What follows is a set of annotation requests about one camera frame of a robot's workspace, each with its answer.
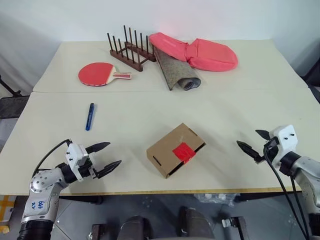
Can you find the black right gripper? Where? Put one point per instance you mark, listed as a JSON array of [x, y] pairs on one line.
[[271, 148]]

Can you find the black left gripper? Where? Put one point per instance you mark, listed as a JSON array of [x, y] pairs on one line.
[[88, 170]]

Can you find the blue pen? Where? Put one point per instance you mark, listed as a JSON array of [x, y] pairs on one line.
[[90, 117]]

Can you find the brown cardboard box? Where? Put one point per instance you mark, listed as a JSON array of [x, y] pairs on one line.
[[167, 152]]

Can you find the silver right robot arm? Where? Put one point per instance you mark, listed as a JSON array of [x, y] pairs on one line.
[[307, 172]]

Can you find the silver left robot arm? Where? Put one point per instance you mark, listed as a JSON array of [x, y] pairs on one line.
[[41, 186]]

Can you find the clear plastic bag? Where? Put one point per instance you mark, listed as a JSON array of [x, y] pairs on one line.
[[215, 198]]

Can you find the small brown block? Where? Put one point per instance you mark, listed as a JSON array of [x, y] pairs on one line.
[[98, 231]]

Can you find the red tape patch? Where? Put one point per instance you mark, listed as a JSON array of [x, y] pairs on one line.
[[183, 152]]

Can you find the wide dark rounded shape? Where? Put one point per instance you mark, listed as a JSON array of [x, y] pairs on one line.
[[135, 228]]

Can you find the red table tennis paddle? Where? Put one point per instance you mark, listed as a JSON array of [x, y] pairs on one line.
[[95, 74]]

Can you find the black leg with caster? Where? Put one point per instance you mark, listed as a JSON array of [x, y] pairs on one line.
[[236, 225]]

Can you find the black chair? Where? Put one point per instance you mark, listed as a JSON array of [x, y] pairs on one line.
[[313, 75]]

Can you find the pink fabric cover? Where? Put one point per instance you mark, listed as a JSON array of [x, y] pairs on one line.
[[212, 56]]

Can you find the tall dark rounded shape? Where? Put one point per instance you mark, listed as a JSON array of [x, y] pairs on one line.
[[196, 225]]

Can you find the dark wooden peg rack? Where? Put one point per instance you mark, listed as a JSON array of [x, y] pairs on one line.
[[125, 56]]

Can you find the black metal stand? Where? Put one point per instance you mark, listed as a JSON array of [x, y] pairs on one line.
[[12, 105]]

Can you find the rolled patterned grey mat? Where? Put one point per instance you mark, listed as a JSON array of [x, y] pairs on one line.
[[177, 72]]

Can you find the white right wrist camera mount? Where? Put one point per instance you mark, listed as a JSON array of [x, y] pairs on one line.
[[286, 140]]

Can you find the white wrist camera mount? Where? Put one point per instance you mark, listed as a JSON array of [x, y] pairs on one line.
[[286, 140], [74, 153]]

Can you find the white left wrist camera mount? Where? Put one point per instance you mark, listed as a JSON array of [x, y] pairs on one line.
[[74, 153]]

